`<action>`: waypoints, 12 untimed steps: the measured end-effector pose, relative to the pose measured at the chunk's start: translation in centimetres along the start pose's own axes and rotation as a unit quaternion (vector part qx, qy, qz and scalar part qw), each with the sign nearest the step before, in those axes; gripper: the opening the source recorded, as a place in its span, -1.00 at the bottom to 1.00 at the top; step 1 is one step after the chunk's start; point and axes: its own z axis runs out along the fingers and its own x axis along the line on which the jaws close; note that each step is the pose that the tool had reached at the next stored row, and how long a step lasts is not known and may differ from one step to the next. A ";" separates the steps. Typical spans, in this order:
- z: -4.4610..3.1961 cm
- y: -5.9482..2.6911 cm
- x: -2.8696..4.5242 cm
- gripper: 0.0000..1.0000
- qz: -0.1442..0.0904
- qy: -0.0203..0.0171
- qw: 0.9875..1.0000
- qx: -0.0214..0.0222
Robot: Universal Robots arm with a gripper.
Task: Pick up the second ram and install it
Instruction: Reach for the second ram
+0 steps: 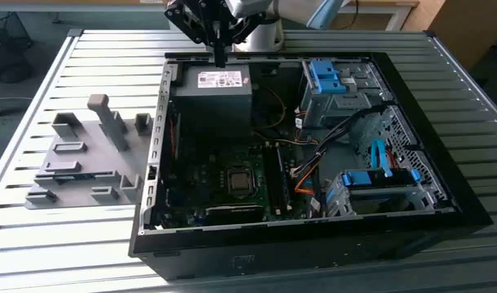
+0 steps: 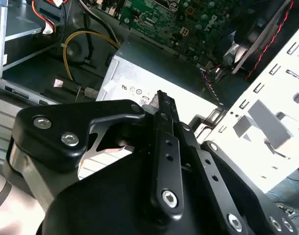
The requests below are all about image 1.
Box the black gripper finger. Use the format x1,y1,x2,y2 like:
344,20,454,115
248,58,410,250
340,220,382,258
163,1,222,68
220,16,260,68

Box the black cable bundle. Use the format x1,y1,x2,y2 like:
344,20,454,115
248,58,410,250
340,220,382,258
312,105,386,156

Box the low metal disk bay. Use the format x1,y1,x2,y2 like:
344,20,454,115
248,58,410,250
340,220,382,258
322,169,442,219

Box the grey power supply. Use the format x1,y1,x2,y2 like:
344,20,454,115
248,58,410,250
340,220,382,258
170,64,254,144

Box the black graphics card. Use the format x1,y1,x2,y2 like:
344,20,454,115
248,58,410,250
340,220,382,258
204,203,267,225

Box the empty blue drive carrier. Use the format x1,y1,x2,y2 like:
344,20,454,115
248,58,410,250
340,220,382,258
308,60,348,94

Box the grey parts rack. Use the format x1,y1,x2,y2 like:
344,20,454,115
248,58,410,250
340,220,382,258
24,93,156,211

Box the green RAM stick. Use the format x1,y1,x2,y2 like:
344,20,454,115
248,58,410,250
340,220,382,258
48,172,114,185

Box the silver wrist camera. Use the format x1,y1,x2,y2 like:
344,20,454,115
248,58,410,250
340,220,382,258
231,0,274,18

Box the black PC case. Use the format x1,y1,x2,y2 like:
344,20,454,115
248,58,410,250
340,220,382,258
128,51,495,280

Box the hard disk in blue carrier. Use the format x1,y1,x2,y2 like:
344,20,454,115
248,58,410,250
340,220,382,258
340,167,423,190

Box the metal socket cover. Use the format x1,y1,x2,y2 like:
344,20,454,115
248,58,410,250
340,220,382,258
224,164,258,199

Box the green motherboard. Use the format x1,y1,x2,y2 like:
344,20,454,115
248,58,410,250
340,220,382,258
160,134,315,228

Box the orange wire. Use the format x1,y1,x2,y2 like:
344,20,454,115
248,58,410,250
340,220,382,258
294,169,316,195

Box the blue flat data wire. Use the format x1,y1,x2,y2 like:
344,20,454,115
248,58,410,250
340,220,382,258
371,137,394,177

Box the tall metal disk bay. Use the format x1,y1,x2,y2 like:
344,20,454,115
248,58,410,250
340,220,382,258
300,59,396,129

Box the blue plastic latch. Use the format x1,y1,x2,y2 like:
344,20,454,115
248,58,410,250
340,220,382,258
327,186,340,212

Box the wooden cabinet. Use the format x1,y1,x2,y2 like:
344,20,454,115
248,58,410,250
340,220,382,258
403,0,497,71

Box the silver CPU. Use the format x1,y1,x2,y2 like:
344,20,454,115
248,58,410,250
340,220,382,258
228,172,252,192

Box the red twisted wire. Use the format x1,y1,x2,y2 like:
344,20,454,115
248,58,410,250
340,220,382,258
170,112,180,159

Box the black wire wastebasket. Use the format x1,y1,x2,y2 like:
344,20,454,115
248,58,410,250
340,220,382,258
0,12,34,84

